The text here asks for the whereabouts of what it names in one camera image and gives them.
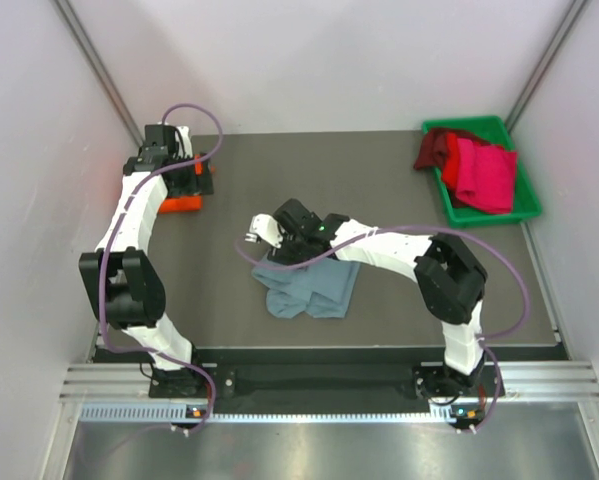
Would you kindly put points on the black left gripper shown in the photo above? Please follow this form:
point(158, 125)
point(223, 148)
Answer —
point(198, 184)

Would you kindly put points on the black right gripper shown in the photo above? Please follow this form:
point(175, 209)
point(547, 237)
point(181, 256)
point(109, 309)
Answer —
point(283, 256)

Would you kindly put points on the blue grey t shirt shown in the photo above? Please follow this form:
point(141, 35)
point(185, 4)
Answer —
point(322, 290)

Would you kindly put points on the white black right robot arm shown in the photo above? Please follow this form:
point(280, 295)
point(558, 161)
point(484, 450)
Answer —
point(449, 277)

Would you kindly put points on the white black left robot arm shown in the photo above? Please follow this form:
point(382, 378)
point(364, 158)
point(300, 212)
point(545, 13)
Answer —
point(123, 288)

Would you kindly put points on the orange folded t shirt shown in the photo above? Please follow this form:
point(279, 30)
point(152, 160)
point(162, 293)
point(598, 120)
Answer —
point(181, 204)

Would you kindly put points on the dark red t shirt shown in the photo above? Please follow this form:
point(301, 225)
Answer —
point(434, 152)

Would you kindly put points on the pink t shirt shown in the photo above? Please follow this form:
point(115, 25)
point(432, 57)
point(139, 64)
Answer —
point(491, 184)

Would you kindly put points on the green plastic bin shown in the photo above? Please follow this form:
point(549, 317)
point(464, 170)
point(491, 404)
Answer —
point(526, 204)

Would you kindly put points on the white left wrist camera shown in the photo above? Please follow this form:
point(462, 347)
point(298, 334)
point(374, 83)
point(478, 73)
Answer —
point(185, 146)

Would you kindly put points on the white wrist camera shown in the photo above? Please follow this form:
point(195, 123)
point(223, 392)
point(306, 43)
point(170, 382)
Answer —
point(264, 228)
point(185, 146)

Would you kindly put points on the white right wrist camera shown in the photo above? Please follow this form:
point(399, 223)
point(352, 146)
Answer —
point(264, 228)

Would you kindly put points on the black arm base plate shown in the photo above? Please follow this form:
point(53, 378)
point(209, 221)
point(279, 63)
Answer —
point(411, 381)

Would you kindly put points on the grey slotted cable duct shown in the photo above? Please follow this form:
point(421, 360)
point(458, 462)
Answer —
point(188, 415)

